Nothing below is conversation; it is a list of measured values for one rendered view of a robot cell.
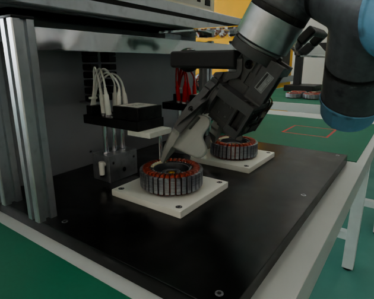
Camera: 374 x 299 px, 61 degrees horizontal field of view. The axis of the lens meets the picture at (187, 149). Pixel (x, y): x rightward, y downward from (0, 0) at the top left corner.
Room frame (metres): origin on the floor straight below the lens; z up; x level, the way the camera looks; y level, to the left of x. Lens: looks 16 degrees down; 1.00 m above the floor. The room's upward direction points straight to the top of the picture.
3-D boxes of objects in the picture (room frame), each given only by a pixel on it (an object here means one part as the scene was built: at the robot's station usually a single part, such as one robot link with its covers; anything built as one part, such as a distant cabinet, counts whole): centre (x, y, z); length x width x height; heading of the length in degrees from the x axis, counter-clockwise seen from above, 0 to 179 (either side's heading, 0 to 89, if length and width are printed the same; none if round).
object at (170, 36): (0.80, 0.05, 1.05); 0.06 x 0.04 x 0.04; 145
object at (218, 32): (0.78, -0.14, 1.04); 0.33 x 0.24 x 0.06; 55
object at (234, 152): (0.73, -0.11, 0.80); 0.11 x 0.11 x 0.04
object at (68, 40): (0.69, 0.04, 1.03); 0.62 x 0.01 x 0.03; 145
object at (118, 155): (0.61, 0.15, 0.80); 0.08 x 0.05 x 0.06; 145
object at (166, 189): (0.53, 0.03, 0.80); 0.11 x 0.11 x 0.04
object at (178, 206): (0.53, 0.03, 0.78); 0.15 x 0.15 x 0.01; 55
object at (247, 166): (0.73, -0.11, 0.78); 0.15 x 0.15 x 0.01; 55
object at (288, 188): (0.64, -0.03, 0.76); 0.64 x 0.47 x 0.02; 145
